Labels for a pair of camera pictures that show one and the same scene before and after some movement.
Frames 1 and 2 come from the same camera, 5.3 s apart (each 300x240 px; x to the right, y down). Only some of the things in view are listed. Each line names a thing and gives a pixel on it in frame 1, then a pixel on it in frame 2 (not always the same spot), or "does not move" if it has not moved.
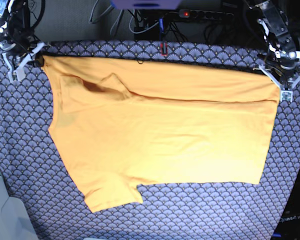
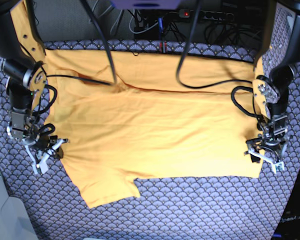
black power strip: (191, 14) does not move
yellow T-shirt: (123, 122) does not move
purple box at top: (146, 4) does not move
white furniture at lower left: (10, 216) does not move
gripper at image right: (285, 65) -> (273, 132)
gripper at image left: (18, 46) -> (23, 127)
